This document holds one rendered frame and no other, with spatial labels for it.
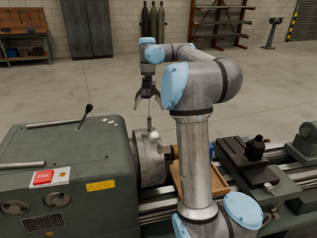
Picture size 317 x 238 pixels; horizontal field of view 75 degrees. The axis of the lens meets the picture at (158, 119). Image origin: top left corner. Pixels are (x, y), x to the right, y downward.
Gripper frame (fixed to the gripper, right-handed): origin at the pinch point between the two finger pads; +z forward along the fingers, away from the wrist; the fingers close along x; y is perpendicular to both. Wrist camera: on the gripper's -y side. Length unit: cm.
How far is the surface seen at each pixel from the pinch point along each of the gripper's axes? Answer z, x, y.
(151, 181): 30.0, -1.3, -18.8
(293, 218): 82, -98, 2
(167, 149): 16.3, -9.6, -11.2
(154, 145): 12.9, -3.0, -12.1
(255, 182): 39, -59, -10
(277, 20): -32, -443, 763
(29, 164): 8, 46, -33
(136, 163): 21.3, 6.1, -15.4
